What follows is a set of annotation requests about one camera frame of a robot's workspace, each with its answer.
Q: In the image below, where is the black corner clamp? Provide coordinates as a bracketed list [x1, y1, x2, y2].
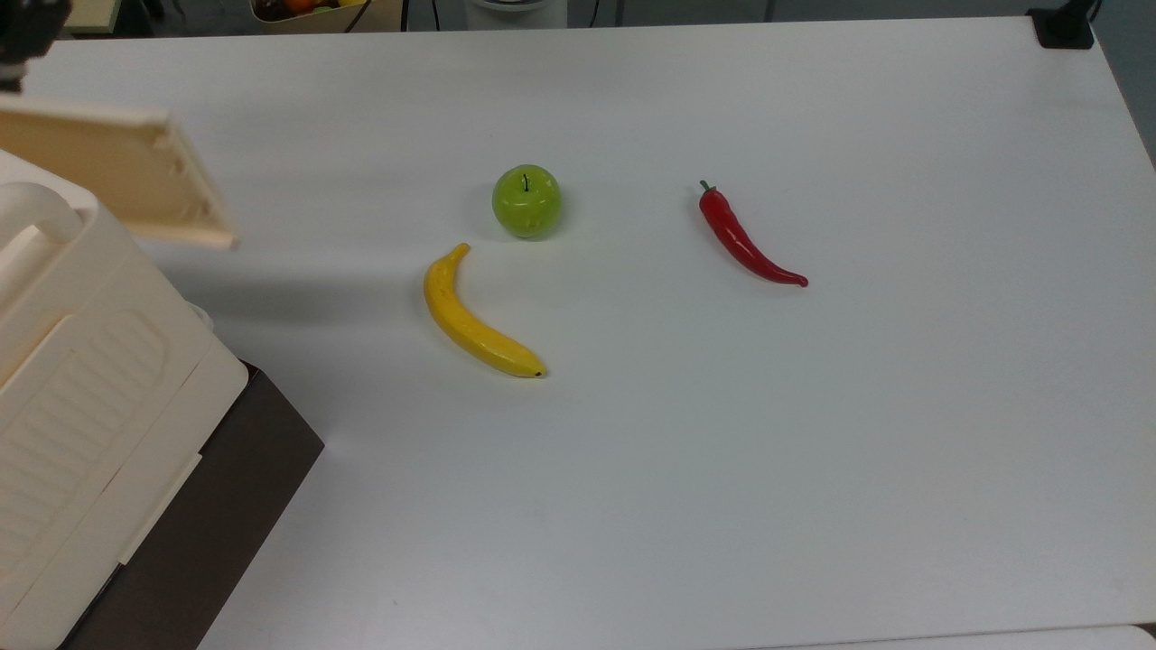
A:
[1028, 0, 1099, 51]

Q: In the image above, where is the red toy chili pepper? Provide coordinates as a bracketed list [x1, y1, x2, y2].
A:
[697, 179, 810, 289]

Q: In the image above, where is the dark brown drawer base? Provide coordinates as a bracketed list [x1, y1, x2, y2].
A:
[56, 361, 327, 650]

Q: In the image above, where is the yellow toy banana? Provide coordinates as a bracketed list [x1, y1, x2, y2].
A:
[423, 241, 548, 380]

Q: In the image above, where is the green toy apple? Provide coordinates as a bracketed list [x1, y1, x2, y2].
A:
[490, 163, 564, 240]

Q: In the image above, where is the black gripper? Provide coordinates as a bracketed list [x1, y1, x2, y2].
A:
[0, 0, 73, 94]

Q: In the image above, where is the cream cabinet door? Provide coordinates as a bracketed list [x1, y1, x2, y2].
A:
[0, 97, 242, 252]

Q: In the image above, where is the cream cabinet body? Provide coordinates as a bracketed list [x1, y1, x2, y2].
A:
[0, 149, 250, 650]

